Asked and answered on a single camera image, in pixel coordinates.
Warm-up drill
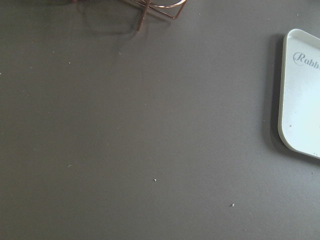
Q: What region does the white rectangular tray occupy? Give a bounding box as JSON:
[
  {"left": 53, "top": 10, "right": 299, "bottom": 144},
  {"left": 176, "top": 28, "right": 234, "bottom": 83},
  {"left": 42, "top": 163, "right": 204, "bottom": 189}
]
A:
[{"left": 277, "top": 29, "right": 320, "bottom": 159}]

